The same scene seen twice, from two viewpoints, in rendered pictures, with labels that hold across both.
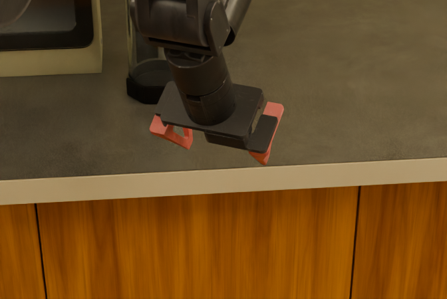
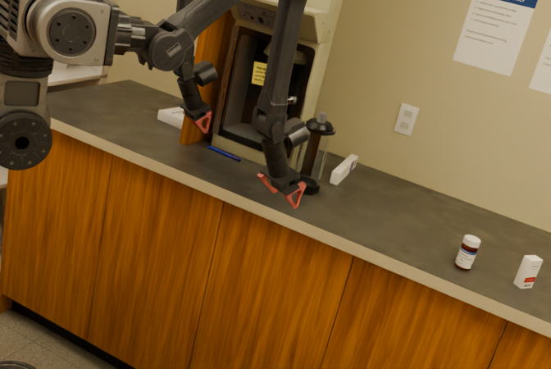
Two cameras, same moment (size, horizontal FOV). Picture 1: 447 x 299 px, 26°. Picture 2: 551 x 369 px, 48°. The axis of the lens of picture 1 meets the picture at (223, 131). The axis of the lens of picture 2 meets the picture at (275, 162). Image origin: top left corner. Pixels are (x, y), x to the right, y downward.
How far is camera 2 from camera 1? 0.83 m
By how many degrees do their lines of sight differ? 26
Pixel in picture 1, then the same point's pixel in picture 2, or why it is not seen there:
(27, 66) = (260, 160)
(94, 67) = not seen: hidden behind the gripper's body
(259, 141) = (287, 191)
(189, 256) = (274, 257)
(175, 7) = (263, 118)
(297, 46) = (380, 202)
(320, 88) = (369, 217)
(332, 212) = (338, 265)
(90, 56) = not seen: hidden behind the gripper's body
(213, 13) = (275, 125)
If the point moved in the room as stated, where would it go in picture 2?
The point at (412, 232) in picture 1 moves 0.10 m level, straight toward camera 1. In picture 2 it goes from (372, 293) to (352, 302)
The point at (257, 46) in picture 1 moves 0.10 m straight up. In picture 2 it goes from (362, 195) to (370, 169)
